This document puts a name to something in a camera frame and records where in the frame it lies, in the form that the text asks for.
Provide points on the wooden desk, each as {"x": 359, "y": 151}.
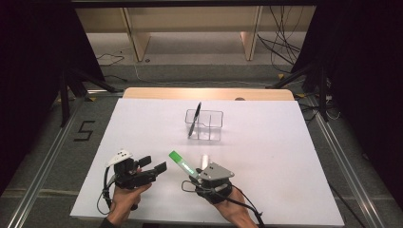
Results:
{"x": 138, "y": 39}

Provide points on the person's right hand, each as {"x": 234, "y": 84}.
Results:
{"x": 236, "y": 209}

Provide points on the clear plastic organizer box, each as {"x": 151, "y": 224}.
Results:
{"x": 217, "y": 133}

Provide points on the person's left hand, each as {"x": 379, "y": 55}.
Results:
{"x": 125, "y": 202}

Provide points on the black curtain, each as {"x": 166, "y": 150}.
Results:
{"x": 31, "y": 79}
{"x": 367, "y": 79}

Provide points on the white board sheet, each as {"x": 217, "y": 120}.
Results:
{"x": 269, "y": 152}

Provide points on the black pen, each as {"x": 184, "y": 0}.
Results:
{"x": 195, "y": 120}

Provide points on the black tripod stand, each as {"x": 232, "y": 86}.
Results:
{"x": 322, "y": 95}
{"x": 65, "y": 101}

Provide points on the light wooden table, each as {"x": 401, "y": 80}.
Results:
{"x": 190, "y": 94}

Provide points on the aluminium floor rail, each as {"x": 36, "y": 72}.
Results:
{"x": 41, "y": 172}
{"x": 345, "y": 164}

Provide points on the green highlighter marker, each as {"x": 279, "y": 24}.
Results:
{"x": 177, "y": 158}

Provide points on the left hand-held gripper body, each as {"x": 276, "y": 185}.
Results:
{"x": 126, "y": 175}

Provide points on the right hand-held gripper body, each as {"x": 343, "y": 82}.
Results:
{"x": 217, "y": 174}

